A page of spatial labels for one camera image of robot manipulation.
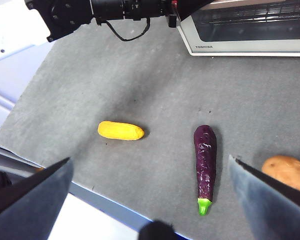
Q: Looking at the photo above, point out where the metal wire oven rack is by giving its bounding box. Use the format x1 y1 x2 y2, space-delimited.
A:
197 1 300 28

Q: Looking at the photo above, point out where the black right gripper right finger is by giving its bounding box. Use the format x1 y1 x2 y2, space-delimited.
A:
227 154 300 240

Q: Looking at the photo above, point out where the yellow toy corn cob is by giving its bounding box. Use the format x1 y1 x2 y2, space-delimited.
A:
97 120 145 141

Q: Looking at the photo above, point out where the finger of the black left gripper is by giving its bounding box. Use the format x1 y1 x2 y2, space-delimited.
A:
177 0 215 22

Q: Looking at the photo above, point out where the brown toy potato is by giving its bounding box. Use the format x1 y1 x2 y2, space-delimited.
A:
261 154 300 196

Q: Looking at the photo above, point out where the purple toy eggplant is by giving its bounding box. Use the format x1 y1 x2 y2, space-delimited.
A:
193 124 218 216

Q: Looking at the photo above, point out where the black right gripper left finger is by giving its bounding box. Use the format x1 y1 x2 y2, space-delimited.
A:
0 156 75 240

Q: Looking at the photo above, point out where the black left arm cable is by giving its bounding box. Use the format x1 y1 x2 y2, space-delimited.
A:
96 16 151 42

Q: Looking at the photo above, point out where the oven door with glass window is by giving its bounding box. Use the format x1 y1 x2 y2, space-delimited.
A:
176 0 300 57

